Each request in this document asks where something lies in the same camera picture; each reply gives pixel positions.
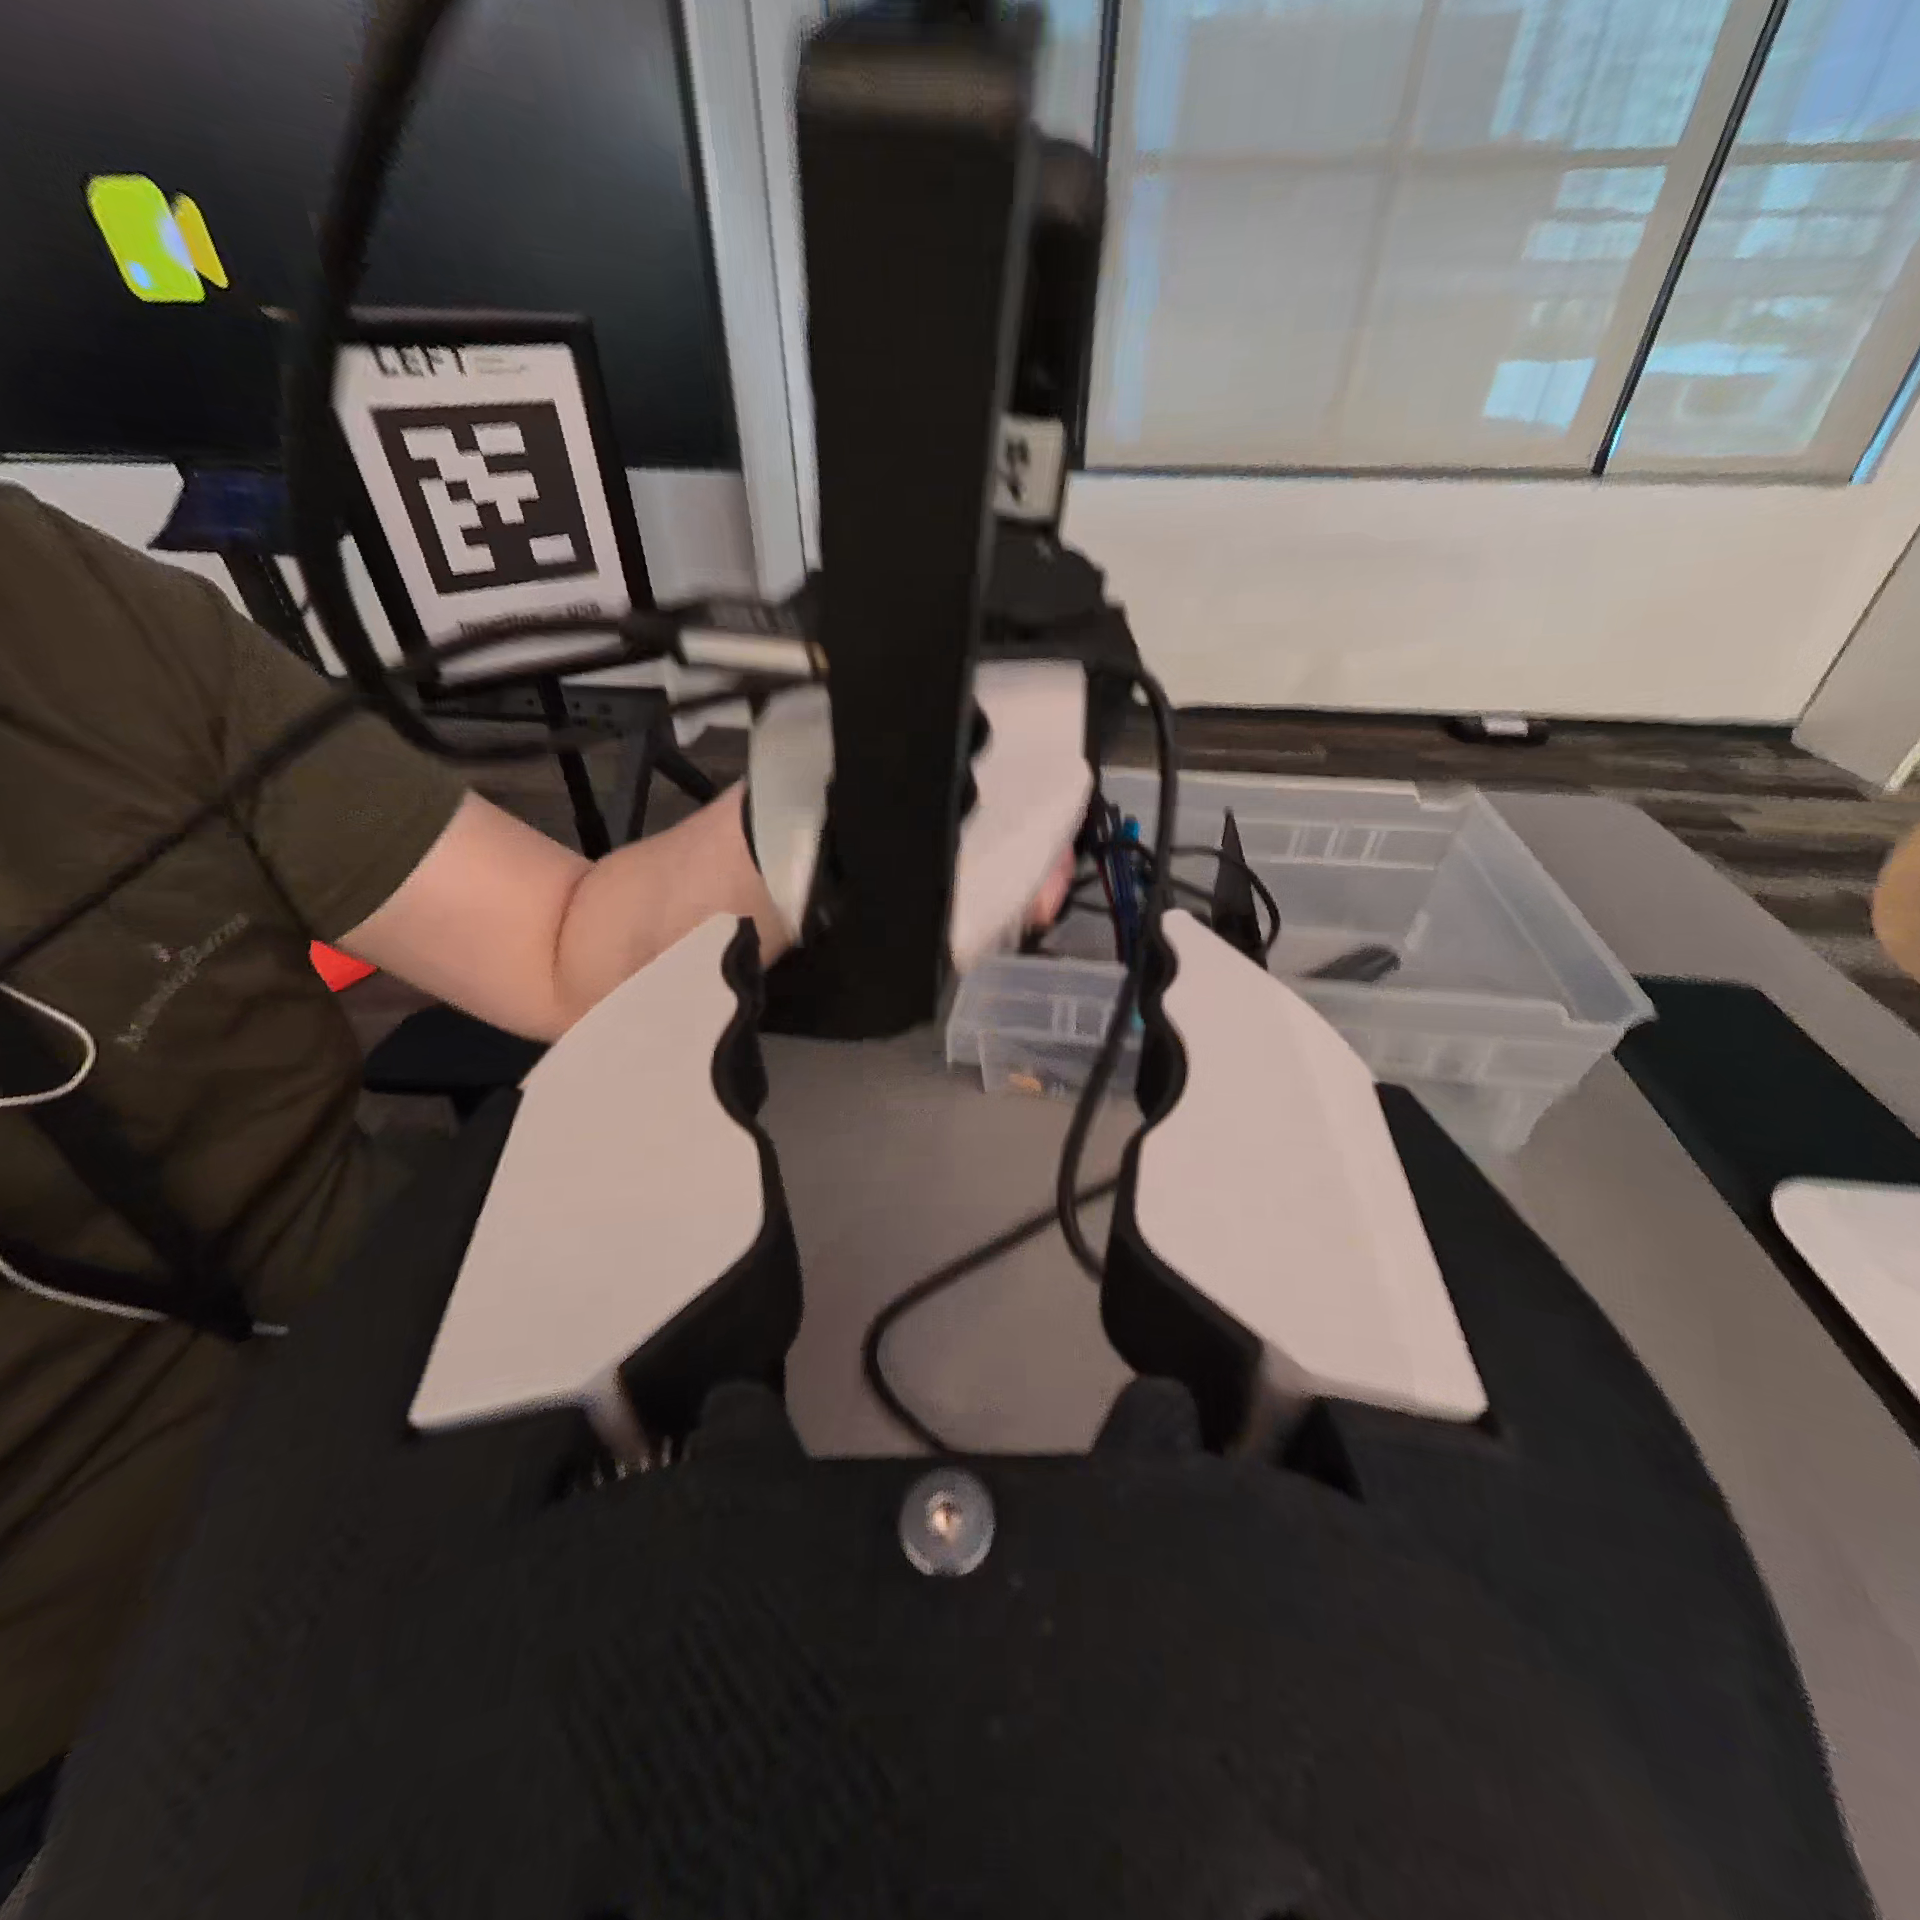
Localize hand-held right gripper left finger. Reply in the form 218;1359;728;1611
412;914;807;1449

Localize clear plastic bin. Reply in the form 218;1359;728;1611
942;766;1652;1155

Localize large black wall screen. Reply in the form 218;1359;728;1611
0;0;740;471

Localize white document stand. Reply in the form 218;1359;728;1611
1770;1178;1920;1449

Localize black framed marker sign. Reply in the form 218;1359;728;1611
319;315;661;680

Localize person's left forearm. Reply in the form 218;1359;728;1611
356;787;792;1046

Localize black lanyard strap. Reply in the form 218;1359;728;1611
0;697;366;1343

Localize black usb cable metal plugs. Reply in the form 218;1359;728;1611
280;0;834;722

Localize large white framed window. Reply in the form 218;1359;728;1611
1080;0;1920;479

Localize black bin divider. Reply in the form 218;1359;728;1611
1218;804;1280;966

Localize blue and red cables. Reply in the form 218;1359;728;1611
1080;797;1156;966

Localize long black usb hub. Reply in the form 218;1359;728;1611
786;0;1046;1046

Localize person's olive shirt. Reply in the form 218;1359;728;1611
0;479;467;1802

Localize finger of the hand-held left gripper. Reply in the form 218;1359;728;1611
949;655;1099;983
740;689;834;966

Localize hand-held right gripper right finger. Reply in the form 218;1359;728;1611
1099;904;1491;1449

